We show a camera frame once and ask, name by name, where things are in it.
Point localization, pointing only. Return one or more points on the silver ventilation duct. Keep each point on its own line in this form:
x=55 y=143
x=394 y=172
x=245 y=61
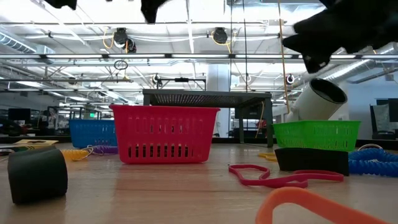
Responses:
x=18 y=43
x=357 y=68

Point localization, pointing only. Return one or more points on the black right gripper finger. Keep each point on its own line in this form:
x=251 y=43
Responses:
x=314 y=24
x=306 y=43

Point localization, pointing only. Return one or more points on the black background monitor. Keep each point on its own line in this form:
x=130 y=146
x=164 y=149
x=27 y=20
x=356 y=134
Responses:
x=18 y=114

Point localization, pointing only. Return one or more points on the blue plastic basket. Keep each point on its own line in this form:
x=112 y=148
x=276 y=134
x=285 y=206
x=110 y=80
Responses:
x=93 y=133

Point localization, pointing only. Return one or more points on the small black cylinder block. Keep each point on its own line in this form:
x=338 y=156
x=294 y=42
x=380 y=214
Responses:
x=37 y=175

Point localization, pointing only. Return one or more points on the black coil wristband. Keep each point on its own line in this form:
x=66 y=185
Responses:
x=311 y=160

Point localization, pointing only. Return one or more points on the black background gantry frame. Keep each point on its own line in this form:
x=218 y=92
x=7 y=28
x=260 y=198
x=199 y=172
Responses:
x=182 y=80

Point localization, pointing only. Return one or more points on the purple coil wristband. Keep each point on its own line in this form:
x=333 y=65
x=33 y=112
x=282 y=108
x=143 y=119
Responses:
x=105 y=150

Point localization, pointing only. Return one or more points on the long ceiling light rail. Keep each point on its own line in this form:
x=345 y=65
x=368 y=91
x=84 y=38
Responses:
x=199 y=56

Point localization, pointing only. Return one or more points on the yellow product card package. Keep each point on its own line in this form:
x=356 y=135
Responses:
x=34 y=142

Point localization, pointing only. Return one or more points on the grey perforated metal riser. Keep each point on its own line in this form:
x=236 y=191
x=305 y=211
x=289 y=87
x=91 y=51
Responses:
x=202 y=99

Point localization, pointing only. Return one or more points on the red plastic basket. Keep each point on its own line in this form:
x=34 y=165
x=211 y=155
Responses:
x=164 y=110

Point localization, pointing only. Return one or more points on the person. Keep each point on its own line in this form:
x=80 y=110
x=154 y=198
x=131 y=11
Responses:
x=53 y=119

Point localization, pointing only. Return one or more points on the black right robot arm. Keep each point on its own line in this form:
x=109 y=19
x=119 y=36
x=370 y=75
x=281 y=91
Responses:
x=391 y=15

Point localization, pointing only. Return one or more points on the orange rubber band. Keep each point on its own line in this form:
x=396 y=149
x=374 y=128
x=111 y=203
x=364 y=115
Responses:
x=298 y=196

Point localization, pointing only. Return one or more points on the red rubber band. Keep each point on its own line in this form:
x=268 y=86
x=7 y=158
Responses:
x=273 y=183

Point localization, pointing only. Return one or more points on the green plastic basket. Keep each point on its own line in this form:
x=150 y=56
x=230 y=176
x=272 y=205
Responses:
x=311 y=135

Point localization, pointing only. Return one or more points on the yellow rubber band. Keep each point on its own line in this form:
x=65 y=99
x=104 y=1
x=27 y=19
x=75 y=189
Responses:
x=269 y=157

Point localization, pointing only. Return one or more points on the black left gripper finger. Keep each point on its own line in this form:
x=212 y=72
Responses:
x=152 y=9

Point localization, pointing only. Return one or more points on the yellow coil wristband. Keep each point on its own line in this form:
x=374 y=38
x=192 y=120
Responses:
x=74 y=155

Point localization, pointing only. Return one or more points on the black background station frame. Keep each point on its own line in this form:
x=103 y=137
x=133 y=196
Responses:
x=74 y=108

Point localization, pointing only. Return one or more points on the blue coil wristband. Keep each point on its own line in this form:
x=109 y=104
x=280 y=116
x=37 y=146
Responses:
x=373 y=163

